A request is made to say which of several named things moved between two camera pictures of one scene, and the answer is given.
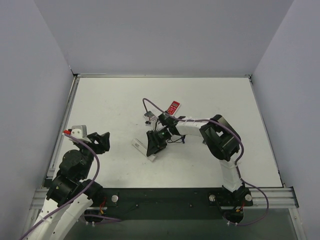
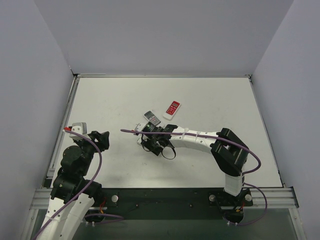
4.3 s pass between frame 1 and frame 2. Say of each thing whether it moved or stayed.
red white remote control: stayed
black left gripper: stayed
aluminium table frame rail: stayed
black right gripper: moved
